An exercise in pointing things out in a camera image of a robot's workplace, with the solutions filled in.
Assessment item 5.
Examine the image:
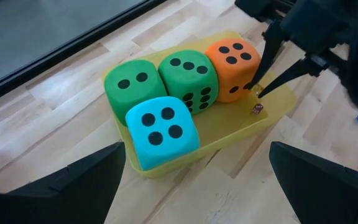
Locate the orange foam die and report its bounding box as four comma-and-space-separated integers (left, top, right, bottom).
204, 37, 262, 103

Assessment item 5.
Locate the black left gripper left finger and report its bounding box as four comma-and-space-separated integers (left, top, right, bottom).
0, 141, 127, 224

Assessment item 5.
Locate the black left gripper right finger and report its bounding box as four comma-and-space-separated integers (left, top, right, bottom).
268, 141, 358, 224

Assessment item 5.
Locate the small yellow translucent die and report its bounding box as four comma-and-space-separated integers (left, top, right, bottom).
250, 83, 264, 98

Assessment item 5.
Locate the green foam die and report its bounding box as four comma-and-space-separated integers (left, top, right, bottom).
158, 49, 219, 116
103, 59, 168, 127

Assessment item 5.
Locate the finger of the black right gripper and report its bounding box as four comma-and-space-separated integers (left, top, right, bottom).
257, 58, 319, 99
247, 21, 292, 90

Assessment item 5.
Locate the black metal rig frame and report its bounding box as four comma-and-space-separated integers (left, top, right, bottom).
0, 0, 167, 109

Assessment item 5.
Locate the yellow translucent plastic bin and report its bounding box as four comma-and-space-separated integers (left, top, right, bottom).
101, 30, 298, 180

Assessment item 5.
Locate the teal foam die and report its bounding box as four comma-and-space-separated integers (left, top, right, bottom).
125, 96, 201, 171

